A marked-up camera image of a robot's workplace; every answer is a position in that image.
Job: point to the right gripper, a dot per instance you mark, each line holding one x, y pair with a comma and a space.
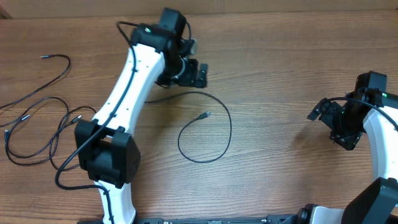
350, 139

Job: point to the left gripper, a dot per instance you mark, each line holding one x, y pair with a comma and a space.
189, 78

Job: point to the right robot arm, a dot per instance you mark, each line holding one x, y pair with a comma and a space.
370, 110

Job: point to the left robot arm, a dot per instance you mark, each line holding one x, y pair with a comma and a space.
158, 54

